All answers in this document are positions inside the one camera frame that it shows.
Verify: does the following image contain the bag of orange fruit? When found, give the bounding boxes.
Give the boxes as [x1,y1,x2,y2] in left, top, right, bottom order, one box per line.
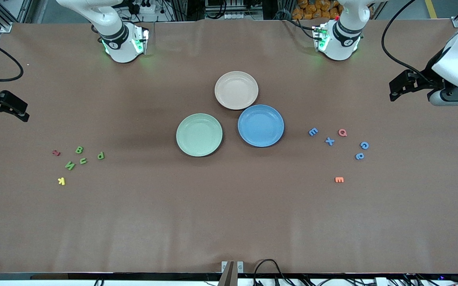
[292,0,343,20]

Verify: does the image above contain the blue round plate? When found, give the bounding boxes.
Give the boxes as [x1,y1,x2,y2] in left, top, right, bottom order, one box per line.
[237,104,285,148]

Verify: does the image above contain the beige round plate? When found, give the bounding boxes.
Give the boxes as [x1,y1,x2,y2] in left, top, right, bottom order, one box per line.
[214,71,259,110]

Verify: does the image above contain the white power strip with plugs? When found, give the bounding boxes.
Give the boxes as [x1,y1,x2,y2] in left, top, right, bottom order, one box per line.
[128,0,157,14]

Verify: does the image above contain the green round plate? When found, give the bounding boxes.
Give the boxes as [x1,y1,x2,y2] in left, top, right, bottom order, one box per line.
[176,113,223,157]

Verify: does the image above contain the black table edge strip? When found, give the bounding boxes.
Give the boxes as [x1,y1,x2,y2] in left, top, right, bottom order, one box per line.
[0,272,458,281]

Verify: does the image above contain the brown table cover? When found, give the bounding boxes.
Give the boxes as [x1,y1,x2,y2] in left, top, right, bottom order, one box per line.
[0,19,458,274]

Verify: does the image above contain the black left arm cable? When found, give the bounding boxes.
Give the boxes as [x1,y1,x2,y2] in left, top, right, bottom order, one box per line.
[381,0,426,79]

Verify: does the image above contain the black looped cable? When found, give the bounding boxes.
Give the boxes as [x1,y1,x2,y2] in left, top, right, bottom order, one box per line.
[253,259,293,286]

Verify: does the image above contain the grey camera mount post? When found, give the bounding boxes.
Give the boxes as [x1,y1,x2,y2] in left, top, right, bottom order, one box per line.
[217,260,245,286]

